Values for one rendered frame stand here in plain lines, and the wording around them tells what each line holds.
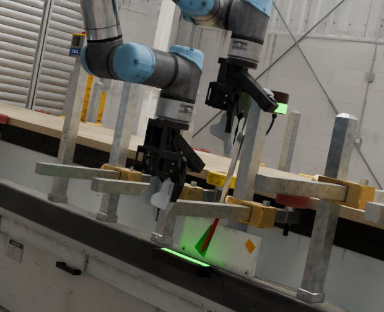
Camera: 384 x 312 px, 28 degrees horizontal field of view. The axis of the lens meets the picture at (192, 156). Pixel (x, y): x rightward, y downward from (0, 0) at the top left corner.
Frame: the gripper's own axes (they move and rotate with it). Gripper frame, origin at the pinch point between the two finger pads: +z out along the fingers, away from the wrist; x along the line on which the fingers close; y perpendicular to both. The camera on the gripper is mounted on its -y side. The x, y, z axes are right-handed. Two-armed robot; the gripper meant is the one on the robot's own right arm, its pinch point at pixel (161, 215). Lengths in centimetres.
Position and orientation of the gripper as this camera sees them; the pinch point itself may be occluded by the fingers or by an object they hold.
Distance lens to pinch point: 164.0
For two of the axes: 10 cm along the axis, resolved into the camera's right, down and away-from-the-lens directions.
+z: -2.0, 9.8, 0.4
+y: -7.2, -1.2, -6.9
